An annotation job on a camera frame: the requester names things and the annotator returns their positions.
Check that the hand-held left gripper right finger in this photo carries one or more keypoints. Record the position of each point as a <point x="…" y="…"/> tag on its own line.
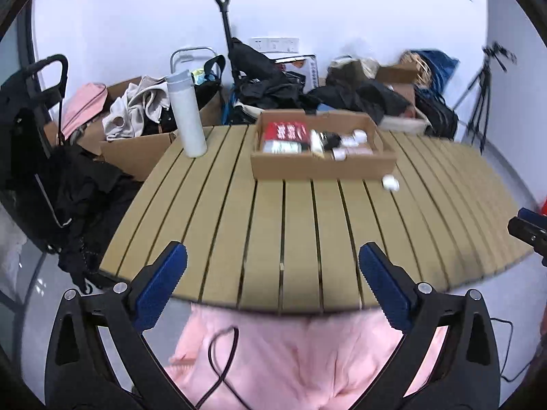
<point x="384" y="284"/>

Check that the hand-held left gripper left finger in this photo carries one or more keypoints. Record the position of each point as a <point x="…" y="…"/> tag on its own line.
<point x="160" y="284"/>

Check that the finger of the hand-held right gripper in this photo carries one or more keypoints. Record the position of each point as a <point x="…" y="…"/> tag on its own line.
<point x="527" y="232"/>
<point x="530" y="214"/>

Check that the shallow cardboard tray box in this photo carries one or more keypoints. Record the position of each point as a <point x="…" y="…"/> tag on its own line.
<point x="320" y="168"/>

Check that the pink packet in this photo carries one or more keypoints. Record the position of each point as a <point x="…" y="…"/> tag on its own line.
<point x="359" y="151"/>

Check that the black round object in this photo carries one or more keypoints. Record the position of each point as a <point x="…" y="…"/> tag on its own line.
<point x="332" y="141"/>

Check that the white cylinder bottle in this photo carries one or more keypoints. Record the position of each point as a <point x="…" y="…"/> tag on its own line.
<point x="317" y="143"/>

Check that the white box with clear lid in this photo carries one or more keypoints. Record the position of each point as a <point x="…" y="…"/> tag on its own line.
<point x="280" y="147"/>

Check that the red printed box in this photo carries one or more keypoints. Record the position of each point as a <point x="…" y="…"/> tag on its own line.
<point x="285" y="131"/>

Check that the red bucket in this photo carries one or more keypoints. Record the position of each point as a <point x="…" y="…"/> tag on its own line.
<point x="543" y="205"/>

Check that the black jacket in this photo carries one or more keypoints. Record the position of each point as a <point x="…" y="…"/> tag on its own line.
<point x="85" y="205"/>

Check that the pink cloth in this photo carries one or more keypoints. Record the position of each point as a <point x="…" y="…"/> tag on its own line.
<point x="299" y="358"/>

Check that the black tripod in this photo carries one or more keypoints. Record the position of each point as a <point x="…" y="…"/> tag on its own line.
<point x="483" y="102"/>

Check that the large cardboard box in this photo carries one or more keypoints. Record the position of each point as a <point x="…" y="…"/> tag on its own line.
<point x="132" y="158"/>

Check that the white thermos bottle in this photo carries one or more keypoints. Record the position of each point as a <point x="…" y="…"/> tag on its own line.
<point x="186" y="115"/>

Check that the blue bag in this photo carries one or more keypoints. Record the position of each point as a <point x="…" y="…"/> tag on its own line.
<point x="442" y="64"/>

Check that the beige hoodie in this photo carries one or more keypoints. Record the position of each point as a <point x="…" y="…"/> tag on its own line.
<point x="136" y="106"/>

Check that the woven rattan ball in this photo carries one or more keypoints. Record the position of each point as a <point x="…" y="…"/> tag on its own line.
<point x="416" y="66"/>

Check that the pile of black clothes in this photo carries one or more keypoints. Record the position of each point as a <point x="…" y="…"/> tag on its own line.
<point x="363" y="98"/>

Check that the open cardboard box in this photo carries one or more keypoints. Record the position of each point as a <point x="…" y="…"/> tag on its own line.
<point x="399" y="74"/>

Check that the pink backpack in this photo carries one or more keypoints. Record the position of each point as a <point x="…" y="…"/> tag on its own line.
<point x="83" y="106"/>

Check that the black tote bag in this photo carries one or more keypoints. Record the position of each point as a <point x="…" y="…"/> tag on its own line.
<point x="211" y="89"/>

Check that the beige canvas bag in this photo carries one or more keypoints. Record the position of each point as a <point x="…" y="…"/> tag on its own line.
<point x="350" y="66"/>

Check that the black folding cart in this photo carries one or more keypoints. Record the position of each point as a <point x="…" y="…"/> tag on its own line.
<point x="25" y="106"/>

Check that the white printed box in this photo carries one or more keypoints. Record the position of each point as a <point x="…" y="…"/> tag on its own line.
<point x="307" y="68"/>

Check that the white metal frame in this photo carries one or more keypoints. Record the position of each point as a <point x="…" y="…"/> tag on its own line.
<point x="188" y="50"/>

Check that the white wall socket panel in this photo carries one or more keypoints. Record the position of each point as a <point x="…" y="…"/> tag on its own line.
<point x="273" y="44"/>

